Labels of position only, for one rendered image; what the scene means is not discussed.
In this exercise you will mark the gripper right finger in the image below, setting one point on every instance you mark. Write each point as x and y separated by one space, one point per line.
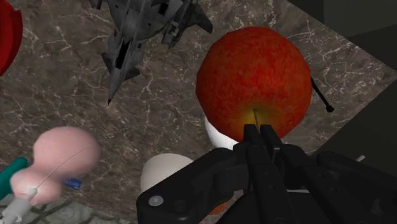
341 186

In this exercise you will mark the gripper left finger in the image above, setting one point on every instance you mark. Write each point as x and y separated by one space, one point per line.
198 186

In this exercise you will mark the small orange object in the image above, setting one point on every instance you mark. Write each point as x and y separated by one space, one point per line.
219 208

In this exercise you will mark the white egg-shaped object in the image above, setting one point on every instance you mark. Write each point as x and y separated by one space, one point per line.
161 170

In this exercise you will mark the white rounded object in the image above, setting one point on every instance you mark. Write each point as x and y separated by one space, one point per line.
217 136

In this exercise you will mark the thin black pin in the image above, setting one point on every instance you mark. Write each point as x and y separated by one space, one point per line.
321 94

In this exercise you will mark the red apple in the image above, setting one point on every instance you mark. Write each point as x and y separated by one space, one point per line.
252 74

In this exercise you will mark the small blue object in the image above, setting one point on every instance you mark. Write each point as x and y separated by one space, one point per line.
73 183

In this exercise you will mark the pink gourd-shaped object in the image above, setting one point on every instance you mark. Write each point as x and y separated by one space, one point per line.
59 155

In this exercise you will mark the grey toy jet aircraft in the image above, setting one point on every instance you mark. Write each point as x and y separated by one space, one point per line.
133 34

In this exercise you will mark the white syringe-like tool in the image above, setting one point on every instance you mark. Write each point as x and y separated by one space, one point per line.
15 208

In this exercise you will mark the red rounded object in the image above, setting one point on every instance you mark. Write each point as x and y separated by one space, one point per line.
7 37

